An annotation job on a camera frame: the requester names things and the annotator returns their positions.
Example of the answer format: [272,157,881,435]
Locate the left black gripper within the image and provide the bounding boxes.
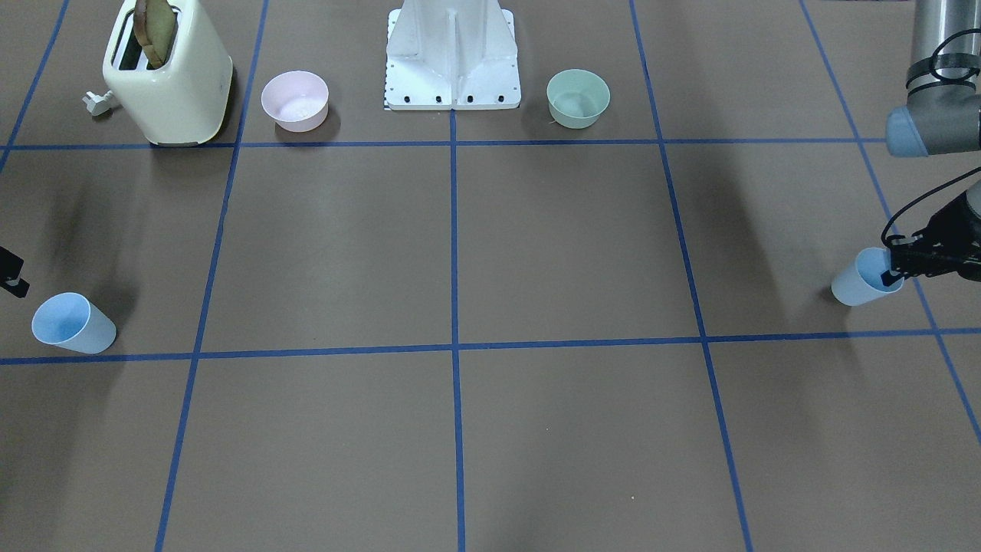
[881,192,980,289]

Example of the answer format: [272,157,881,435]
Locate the light blue cup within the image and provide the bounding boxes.
[831,248,900,307]
[31,292,118,354]

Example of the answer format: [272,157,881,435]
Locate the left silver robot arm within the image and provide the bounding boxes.
[881,1,980,286]

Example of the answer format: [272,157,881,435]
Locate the white toaster plug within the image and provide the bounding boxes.
[83,90,118,117]

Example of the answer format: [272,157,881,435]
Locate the cream toaster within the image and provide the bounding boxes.
[102,1,234,146]

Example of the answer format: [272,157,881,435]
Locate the bread slice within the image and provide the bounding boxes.
[133,0,176,70]

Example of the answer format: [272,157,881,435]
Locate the pink bowl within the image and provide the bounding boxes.
[261,71,330,133]

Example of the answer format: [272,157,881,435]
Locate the green bowl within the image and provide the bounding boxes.
[546,67,611,130]

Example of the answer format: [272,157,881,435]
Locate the white camera stand base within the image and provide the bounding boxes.
[383,1,522,111]

